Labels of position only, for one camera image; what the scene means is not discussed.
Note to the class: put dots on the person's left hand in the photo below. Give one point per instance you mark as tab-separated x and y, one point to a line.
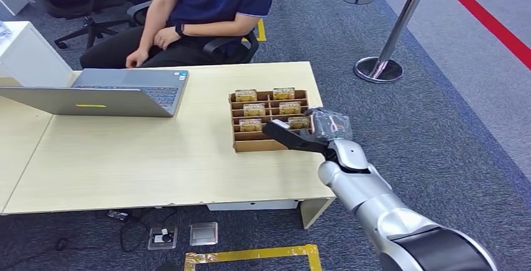
166	37

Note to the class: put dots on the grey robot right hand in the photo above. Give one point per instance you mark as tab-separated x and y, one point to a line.
332	126

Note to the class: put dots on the person's right hand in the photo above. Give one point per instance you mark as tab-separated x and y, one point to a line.
137	57

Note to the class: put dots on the gold patterned card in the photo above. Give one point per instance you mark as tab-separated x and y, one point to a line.
250	125
299	122
254	110
283	94
246	96
290	108

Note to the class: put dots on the person's left forearm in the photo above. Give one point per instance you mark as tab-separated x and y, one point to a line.
220	24

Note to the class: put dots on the person's right forearm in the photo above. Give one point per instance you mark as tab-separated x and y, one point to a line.
153	18

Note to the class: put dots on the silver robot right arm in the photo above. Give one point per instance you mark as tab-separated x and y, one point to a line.
373	194

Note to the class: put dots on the wooden card holder box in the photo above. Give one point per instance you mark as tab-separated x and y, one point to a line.
253	144

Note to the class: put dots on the black wrist watch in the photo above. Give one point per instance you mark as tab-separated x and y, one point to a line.
180	29

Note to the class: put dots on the silver grey laptop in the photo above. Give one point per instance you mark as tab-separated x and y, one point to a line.
124	79

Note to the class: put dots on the black swivel office chair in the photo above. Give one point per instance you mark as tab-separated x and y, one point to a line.
89	24

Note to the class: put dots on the yellow sticker on laptop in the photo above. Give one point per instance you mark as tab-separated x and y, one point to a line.
91	105

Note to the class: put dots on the black office chair with armrests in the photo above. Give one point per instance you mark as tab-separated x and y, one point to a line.
232	42

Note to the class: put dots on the beige desk leg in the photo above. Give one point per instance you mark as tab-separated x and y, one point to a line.
313	213

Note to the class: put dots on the yellow floor tape corner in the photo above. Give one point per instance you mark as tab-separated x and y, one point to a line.
261	30

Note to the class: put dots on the clear plastic bag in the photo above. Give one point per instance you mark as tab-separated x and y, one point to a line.
4	32

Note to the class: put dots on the yellow floor tape rectangle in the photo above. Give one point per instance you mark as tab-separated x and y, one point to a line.
249	254

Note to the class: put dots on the black power adapter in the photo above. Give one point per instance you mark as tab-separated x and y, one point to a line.
118	215

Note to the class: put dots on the metal floor socket cover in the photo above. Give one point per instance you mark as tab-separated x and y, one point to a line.
203	234

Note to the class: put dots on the floor socket box with plug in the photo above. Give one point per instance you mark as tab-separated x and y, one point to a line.
161	238

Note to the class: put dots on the red barrier belt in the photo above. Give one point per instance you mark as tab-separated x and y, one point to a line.
485	18

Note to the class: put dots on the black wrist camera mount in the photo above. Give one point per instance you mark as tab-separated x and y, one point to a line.
290	137

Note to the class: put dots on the white under-desk rail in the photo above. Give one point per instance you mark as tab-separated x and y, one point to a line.
253	205

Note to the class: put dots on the chrome stanchion post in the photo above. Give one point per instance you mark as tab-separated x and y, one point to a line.
398	28

